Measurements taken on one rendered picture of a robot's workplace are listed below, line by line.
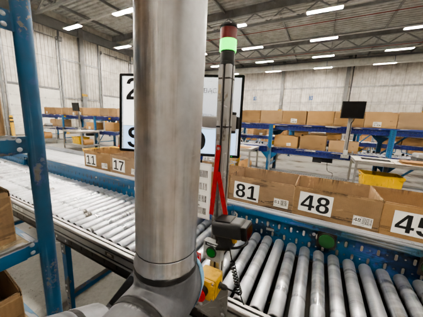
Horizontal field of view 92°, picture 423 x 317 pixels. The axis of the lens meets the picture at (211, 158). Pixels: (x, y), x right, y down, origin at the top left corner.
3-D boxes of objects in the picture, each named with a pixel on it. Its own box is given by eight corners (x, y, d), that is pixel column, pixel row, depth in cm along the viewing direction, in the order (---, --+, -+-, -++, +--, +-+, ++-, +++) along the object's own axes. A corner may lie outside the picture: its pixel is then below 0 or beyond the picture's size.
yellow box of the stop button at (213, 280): (191, 297, 68) (192, 278, 67) (204, 280, 75) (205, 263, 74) (232, 318, 61) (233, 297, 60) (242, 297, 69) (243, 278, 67)
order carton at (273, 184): (228, 199, 134) (229, 174, 131) (243, 187, 159) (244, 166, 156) (291, 214, 116) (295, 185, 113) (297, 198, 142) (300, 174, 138)
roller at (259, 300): (246, 317, 73) (247, 305, 72) (275, 243, 118) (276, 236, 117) (260, 324, 70) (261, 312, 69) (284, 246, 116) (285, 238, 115)
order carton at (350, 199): (291, 214, 116) (294, 185, 113) (296, 198, 142) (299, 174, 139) (377, 234, 98) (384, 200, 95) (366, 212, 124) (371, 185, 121)
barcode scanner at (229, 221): (248, 260, 59) (245, 226, 57) (211, 252, 64) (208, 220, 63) (254, 248, 64) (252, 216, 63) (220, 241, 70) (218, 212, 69)
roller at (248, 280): (229, 309, 76) (230, 297, 75) (264, 240, 121) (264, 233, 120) (242, 316, 73) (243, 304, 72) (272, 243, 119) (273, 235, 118)
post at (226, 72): (196, 311, 78) (204, 65, 62) (203, 301, 82) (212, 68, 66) (225, 326, 73) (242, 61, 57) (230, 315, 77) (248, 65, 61)
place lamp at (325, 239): (317, 246, 104) (319, 234, 103) (317, 244, 106) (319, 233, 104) (333, 251, 101) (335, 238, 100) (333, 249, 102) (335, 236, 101)
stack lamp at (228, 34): (216, 50, 60) (217, 27, 59) (223, 55, 65) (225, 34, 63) (232, 47, 58) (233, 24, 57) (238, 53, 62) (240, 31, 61)
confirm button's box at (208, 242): (201, 258, 71) (202, 240, 69) (206, 253, 73) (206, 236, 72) (219, 265, 67) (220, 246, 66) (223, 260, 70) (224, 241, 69)
